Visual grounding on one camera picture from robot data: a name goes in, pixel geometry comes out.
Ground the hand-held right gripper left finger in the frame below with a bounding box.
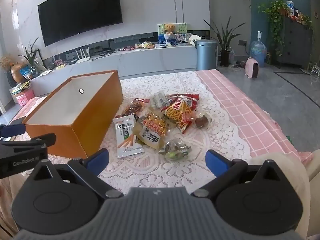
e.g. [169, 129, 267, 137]
[26, 149, 124, 200]

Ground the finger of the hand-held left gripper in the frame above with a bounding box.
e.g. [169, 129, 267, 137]
[0, 133, 57, 148]
[0, 123, 26, 138]

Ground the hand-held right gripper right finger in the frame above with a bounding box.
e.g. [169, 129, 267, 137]
[191, 149, 292, 200]

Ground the white stick snack packet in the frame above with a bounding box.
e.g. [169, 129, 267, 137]
[112, 115, 144, 158]

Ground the orange cardboard box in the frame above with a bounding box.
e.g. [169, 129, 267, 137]
[22, 70, 123, 159]

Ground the red fries snack packet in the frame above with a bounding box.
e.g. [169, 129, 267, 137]
[161, 94, 199, 134]

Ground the yellow brown snack packet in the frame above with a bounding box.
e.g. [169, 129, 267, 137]
[132, 110, 168, 150]

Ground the dark red snack packet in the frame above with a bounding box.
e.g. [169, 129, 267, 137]
[122, 98, 150, 120]

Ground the pink cardboard box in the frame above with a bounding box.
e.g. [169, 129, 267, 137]
[10, 89, 35, 105]

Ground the brown round pastry packet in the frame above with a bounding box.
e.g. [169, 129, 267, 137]
[194, 112, 213, 129]

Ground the clear packet of green candy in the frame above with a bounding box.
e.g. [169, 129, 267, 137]
[159, 139, 194, 161]

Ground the copper vase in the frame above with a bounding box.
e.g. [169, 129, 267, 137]
[11, 64, 27, 83]

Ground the pink checked tablecloth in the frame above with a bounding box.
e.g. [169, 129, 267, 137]
[10, 69, 314, 164]

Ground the green plant in glass vase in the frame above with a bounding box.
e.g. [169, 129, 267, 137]
[19, 37, 47, 77]

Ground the white router with antennas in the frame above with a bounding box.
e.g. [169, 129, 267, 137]
[75, 47, 90, 63]

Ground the blue-grey pedal trash can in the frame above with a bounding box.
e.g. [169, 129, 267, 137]
[196, 39, 217, 71]

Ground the white marble media console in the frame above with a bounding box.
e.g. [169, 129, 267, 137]
[30, 44, 200, 98]

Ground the blue water jug with pump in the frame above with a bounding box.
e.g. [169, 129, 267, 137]
[250, 31, 267, 67]

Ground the snake plant in black pot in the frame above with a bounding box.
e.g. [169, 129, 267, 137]
[204, 16, 247, 67]

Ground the pile of small packets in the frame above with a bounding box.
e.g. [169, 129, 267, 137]
[135, 41, 155, 49]

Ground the teddy bear picture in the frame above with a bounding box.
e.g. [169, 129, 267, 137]
[157, 23, 187, 43]

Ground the grey drawer cabinet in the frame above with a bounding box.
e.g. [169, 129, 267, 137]
[269, 16, 314, 68]

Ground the trailing pothos plant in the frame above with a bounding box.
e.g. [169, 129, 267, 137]
[257, 0, 290, 57]

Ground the row of bottles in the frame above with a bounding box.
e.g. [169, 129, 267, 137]
[286, 0, 313, 25]

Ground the black wall television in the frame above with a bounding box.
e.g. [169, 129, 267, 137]
[37, 0, 123, 47]

